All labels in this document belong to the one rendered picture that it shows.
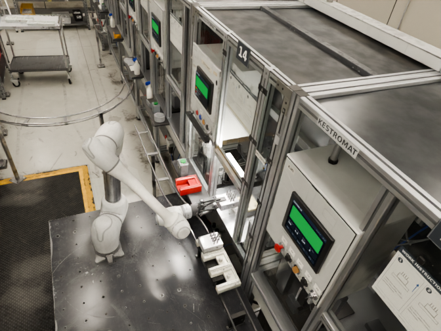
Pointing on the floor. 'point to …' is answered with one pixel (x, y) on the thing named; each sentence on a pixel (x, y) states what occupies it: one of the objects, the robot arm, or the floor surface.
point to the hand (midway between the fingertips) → (220, 202)
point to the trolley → (35, 62)
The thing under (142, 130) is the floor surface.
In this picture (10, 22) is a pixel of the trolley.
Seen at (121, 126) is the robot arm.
